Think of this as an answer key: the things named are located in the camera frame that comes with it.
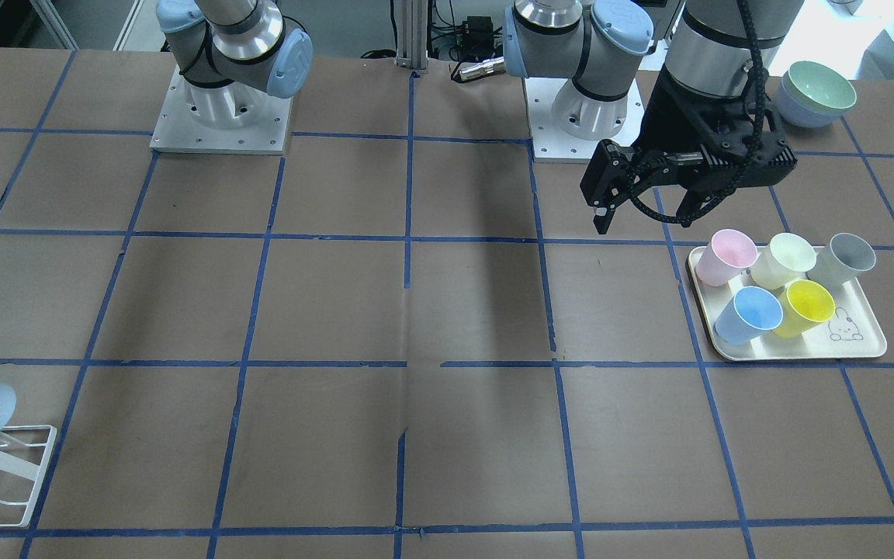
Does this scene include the cream plastic tray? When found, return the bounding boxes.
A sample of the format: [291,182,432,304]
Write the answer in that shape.
[686,247,888,361]

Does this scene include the stacked green blue bowls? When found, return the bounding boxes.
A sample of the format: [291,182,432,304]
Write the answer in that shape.
[774,61,858,130]

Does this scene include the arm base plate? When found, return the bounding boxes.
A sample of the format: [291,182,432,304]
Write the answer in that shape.
[524,78,643,164]
[150,68,292,156]

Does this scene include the white wire cup rack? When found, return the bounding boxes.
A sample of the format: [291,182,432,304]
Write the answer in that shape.
[0,425,59,529]

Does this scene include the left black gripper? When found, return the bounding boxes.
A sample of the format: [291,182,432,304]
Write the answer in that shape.
[580,71,797,236]

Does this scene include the black braided cable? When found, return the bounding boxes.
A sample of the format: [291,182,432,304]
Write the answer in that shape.
[624,0,770,226]

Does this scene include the pink plastic cup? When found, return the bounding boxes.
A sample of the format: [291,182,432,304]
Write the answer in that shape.
[695,227,758,286]

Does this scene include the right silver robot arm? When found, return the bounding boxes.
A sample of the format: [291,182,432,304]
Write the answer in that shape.
[156,1,314,99]

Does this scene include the yellow plastic cup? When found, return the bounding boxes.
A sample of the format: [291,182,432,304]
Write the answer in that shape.
[772,279,837,339]

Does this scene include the grey plastic cup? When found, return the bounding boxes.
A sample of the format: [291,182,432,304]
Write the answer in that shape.
[806,232,877,290]

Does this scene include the pale green plastic cup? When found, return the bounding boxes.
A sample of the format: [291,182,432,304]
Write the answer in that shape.
[750,232,817,290]

